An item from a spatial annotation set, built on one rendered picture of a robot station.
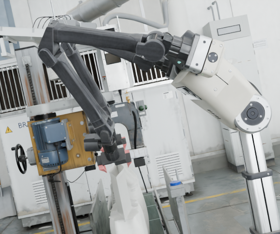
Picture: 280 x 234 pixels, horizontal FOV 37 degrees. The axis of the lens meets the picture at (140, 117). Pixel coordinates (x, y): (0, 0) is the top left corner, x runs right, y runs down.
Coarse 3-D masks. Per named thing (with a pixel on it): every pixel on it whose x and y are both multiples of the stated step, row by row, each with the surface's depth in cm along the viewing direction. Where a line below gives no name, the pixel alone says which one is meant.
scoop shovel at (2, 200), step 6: (0, 186) 609; (0, 192) 608; (6, 192) 613; (0, 198) 612; (6, 198) 612; (12, 198) 606; (0, 204) 610; (6, 204) 610; (12, 204) 609; (0, 210) 609; (6, 210) 609; (12, 210) 608; (0, 216) 607; (6, 216) 607
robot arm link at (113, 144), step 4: (112, 136) 168; (112, 140) 167; (100, 144) 170; (104, 144) 167; (108, 144) 166; (112, 144) 166; (116, 144) 170; (100, 148) 169; (104, 148) 168; (108, 148) 167; (112, 148) 167; (116, 148) 170; (108, 152) 169; (112, 152) 169
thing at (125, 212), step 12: (120, 168) 223; (120, 180) 196; (120, 192) 191; (120, 204) 193; (132, 204) 216; (120, 216) 197; (132, 216) 194; (120, 228) 193; (132, 228) 193; (144, 228) 202
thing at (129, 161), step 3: (126, 150) 180; (126, 153) 178; (129, 153) 177; (126, 156) 177; (129, 156) 176; (129, 159) 175; (114, 162) 174; (117, 162) 174; (120, 162) 174; (123, 162) 175; (126, 162) 175; (129, 162) 175
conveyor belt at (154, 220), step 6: (150, 192) 420; (144, 198) 400; (150, 198) 396; (150, 204) 374; (150, 210) 355; (156, 210) 352; (150, 216) 338; (156, 216) 335; (150, 222) 322; (156, 222) 319; (150, 228) 308; (156, 228) 305; (162, 228) 302
